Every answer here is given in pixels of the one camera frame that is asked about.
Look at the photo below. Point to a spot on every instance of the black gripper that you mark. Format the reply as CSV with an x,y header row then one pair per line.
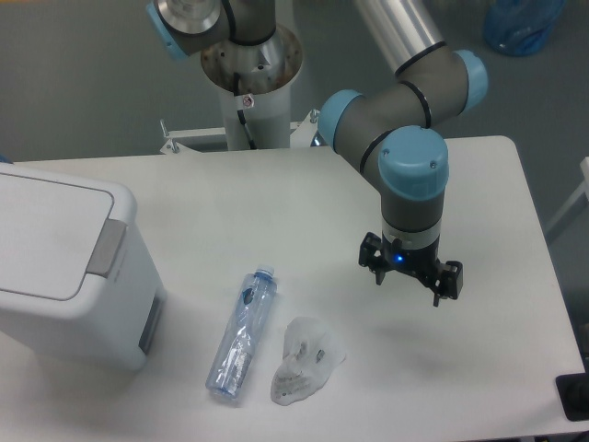
x,y
381,256

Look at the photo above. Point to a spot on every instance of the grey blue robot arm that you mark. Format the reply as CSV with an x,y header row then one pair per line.
x,y
389,139

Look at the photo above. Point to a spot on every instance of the white trash can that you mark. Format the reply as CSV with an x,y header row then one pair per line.
x,y
112,319

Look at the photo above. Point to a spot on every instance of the white trash can lid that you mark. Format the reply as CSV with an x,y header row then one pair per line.
x,y
50,226

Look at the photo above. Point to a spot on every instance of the crumpled clear plastic bag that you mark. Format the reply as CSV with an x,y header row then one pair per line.
x,y
311,352

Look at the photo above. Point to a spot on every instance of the clear plastic water bottle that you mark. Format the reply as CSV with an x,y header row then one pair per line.
x,y
243,333

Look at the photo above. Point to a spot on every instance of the black device at table edge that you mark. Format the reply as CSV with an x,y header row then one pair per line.
x,y
573,392

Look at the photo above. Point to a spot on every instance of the blue plastic bag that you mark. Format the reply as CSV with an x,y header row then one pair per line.
x,y
520,28

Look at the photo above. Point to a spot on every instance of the white frame at right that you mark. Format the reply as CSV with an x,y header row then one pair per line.
x,y
570,209

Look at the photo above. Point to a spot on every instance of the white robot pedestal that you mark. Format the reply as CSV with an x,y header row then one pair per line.
x,y
253,84

